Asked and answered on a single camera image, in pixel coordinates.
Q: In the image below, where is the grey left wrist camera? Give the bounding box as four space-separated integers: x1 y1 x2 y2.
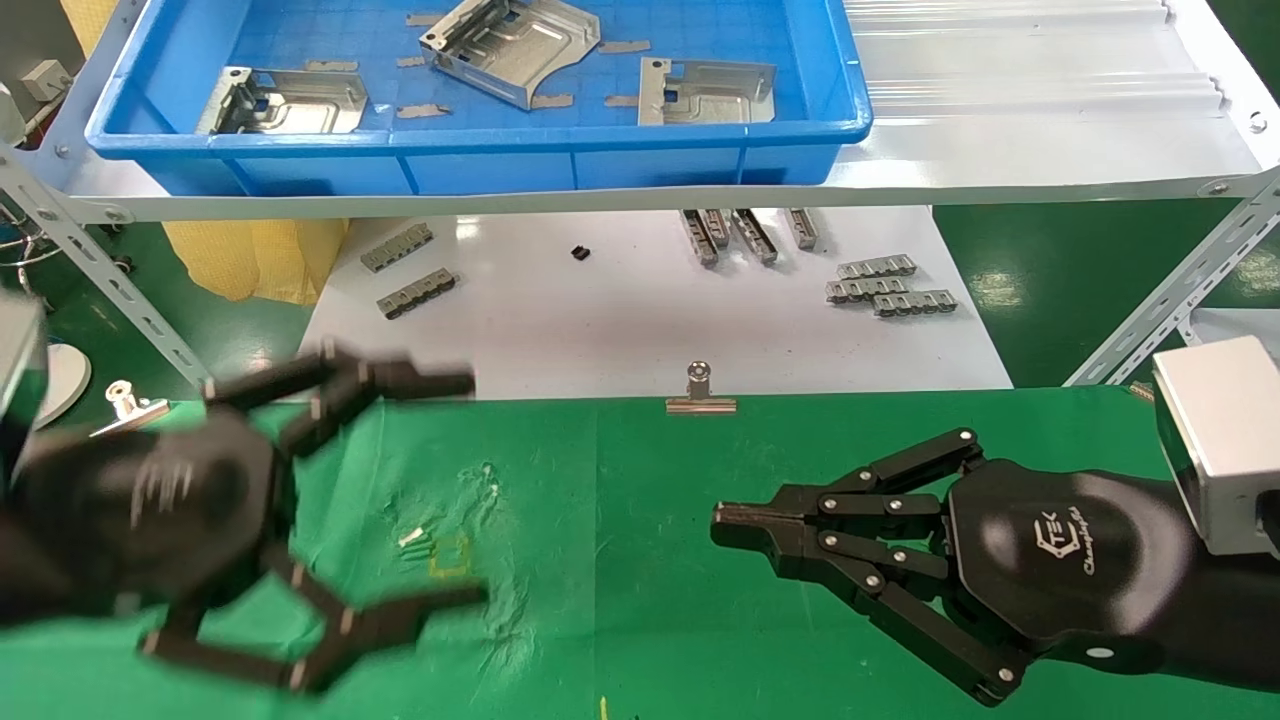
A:
0 295 49 471

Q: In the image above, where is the bent sheet metal bracket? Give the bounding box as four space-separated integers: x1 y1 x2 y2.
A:
196 67 369 136
638 57 778 127
419 0 602 111

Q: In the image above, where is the green cloth mat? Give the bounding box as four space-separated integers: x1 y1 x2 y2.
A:
0 388 1280 720

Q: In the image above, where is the white round base plate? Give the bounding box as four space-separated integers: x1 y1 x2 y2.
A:
30 343 91 429

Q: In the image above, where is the white corrugated shelf board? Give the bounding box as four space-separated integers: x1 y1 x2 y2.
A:
40 0 1263 223

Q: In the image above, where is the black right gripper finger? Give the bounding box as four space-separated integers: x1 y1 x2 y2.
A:
712 428 986 541
714 528 1031 707

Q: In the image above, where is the blue plastic bin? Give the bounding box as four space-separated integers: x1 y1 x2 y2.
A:
85 0 873 198

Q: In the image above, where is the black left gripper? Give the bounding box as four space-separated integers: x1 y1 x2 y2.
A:
5 412 489 696

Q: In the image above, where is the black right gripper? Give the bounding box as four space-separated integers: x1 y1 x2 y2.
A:
945 458 1201 673

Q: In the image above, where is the white wall socket box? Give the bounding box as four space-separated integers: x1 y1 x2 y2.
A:
20 60 71 103

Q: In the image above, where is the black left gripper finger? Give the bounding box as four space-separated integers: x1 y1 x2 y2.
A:
205 345 477 461

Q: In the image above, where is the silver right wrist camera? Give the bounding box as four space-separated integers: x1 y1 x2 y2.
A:
1152 335 1280 557

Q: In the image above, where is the silver binder clip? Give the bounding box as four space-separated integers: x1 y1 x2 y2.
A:
88 380 168 439
665 361 737 415

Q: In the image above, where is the slotted steel shelf leg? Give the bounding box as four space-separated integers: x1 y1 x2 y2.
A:
1063 170 1280 389
0 150 216 391

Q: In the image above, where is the grey connector strips right group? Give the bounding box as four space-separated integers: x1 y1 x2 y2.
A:
872 289 958 318

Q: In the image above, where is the yellow woven bag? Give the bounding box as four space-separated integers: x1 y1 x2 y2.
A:
58 0 349 309

